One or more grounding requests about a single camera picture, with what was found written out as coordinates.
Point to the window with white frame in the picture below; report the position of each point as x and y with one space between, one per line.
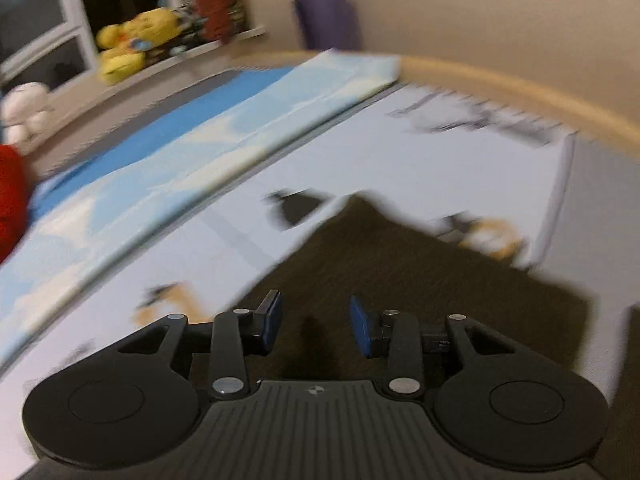
44 40

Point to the yellow plush toy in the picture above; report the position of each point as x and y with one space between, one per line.
123 47

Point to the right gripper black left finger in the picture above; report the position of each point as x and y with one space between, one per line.
142 396

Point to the brown corduroy pants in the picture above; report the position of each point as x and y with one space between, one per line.
362 253

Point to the purple yoga mat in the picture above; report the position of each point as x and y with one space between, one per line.
328 24

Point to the wooden bed frame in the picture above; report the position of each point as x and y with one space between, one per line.
598 122

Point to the light blue patterned blanket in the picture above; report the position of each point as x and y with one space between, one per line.
94 213

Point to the red knitted blanket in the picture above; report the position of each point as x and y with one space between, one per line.
14 198

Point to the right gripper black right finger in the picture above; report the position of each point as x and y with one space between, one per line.
490 396

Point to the white plush toy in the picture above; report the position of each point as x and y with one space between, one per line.
25 113

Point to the patterned white bed sheet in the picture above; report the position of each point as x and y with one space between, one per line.
471 172

